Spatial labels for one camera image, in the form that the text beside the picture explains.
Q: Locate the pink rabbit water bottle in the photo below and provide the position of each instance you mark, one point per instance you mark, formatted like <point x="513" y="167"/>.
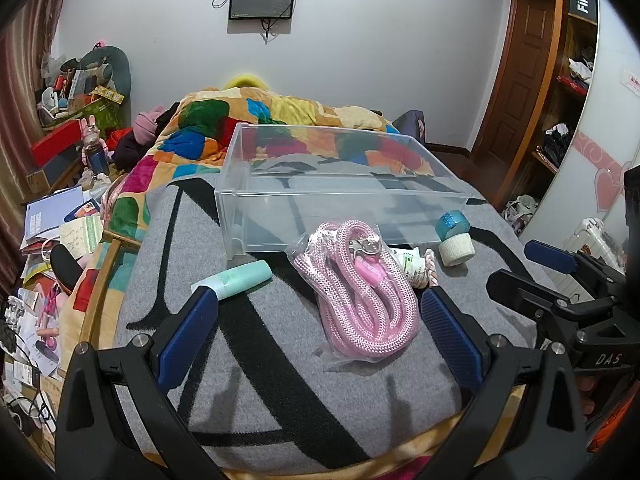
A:
<point x="95" y="147"/>

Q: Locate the black sign box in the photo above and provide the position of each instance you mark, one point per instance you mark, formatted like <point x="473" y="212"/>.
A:
<point x="583" y="1"/>

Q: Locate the green box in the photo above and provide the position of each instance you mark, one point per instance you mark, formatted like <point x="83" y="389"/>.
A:
<point x="97" y="110"/>

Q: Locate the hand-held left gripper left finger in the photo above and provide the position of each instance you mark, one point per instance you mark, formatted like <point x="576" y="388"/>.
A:
<point x="186" y="335"/>

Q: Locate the wooden bed frame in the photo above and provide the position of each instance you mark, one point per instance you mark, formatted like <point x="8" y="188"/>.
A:
<point x="102" y="280"/>

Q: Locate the white tube with green label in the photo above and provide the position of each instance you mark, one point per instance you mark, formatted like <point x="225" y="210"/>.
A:
<point x="412" y="265"/>

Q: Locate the dark clothes pile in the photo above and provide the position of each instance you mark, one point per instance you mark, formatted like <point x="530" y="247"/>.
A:
<point x="131" y="149"/>

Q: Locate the colourful patchwork blanket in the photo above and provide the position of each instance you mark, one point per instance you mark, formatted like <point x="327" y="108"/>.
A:
<point x="200" y="130"/>

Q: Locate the brown wooden door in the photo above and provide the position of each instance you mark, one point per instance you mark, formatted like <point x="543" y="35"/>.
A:
<point x="515" y="70"/>

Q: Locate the blue tape roll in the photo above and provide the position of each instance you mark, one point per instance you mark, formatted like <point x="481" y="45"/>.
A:
<point x="451" y="224"/>

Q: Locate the mint green tube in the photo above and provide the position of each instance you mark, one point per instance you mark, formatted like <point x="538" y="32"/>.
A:
<point x="235" y="277"/>

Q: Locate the green patterned paper pad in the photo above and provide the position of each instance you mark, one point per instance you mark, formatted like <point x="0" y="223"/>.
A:
<point x="80" y="235"/>

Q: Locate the small black wall screen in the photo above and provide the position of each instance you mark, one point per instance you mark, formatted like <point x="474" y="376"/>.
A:
<point x="261" y="0"/>

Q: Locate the white sliding door with hearts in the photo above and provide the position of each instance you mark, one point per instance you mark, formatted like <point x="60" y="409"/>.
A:
<point x="605" y="135"/>

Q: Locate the dark blue cloth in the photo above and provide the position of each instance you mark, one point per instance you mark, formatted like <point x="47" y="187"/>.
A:
<point x="412" y="124"/>

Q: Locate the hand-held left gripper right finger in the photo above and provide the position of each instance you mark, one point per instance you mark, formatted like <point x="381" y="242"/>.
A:
<point x="450" y="335"/>

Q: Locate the grey neck pillow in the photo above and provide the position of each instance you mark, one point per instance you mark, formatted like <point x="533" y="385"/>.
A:
<point x="112" y="67"/>

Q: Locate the grey blanket with black letter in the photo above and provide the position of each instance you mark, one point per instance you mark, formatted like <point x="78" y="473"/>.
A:
<point x="280" y="360"/>

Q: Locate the wooden wardrobe shelves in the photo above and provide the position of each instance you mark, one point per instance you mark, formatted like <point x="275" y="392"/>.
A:
<point x="565" y="110"/>

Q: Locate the white bandage roll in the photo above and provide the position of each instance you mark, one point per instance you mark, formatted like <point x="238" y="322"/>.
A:
<point x="456" y="250"/>

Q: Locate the white suitcase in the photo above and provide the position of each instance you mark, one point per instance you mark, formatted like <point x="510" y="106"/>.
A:
<point x="592" y="242"/>

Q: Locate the black oval case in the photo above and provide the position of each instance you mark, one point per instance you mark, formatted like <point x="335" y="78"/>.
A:
<point x="65" y="262"/>

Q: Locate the yellow round cushion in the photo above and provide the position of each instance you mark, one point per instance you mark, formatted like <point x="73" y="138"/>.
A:
<point x="245" y="81"/>

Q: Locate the pink knitted hat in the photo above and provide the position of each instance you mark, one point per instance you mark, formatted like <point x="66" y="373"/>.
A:
<point x="147" y="124"/>

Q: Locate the clear plastic storage bin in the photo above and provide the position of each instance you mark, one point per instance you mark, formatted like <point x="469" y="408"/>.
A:
<point x="345" y="185"/>

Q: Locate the blue booklet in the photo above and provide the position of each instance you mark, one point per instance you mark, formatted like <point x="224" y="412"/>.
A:
<point x="50" y="212"/>

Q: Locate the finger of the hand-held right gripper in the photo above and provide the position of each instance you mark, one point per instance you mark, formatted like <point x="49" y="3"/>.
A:
<point x="549" y="256"/>
<point x="520" y="287"/>

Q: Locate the person's right hand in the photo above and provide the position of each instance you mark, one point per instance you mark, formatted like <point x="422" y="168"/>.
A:
<point x="586" y="395"/>

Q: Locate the red box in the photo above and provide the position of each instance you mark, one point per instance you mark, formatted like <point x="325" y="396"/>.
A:
<point x="55" y="142"/>

